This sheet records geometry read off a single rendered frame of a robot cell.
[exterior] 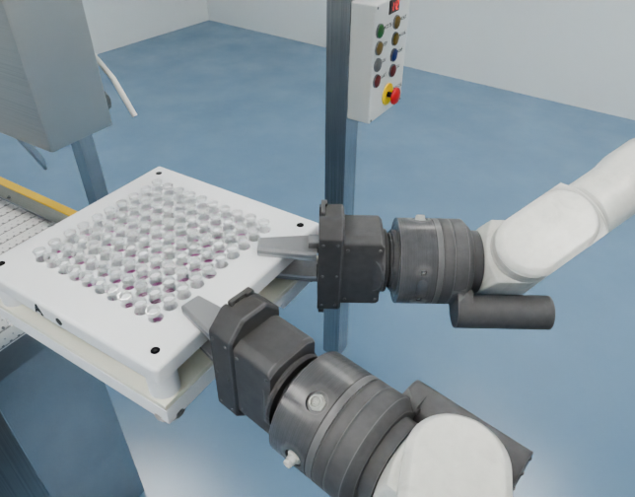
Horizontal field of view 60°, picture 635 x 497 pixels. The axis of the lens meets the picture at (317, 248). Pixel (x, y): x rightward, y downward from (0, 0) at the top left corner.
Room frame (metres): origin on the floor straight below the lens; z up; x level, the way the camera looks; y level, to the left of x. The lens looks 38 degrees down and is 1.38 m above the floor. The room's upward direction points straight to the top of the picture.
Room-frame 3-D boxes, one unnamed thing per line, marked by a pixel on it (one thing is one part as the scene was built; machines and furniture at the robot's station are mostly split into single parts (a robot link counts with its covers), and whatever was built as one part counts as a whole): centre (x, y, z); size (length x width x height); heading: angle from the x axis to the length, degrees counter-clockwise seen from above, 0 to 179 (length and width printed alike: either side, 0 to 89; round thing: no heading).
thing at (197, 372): (0.45, 0.17, 0.99); 0.24 x 0.24 x 0.02; 58
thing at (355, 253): (0.44, -0.06, 1.03); 0.12 x 0.10 x 0.13; 90
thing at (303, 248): (0.44, 0.03, 1.05); 0.06 x 0.03 x 0.02; 90
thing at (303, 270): (0.44, 0.03, 1.02); 0.06 x 0.03 x 0.02; 90
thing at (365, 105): (1.26, -0.14, 0.97); 0.17 x 0.06 x 0.26; 148
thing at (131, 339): (0.45, 0.17, 1.03); 0.25 x 0.24 x 0.02; 148
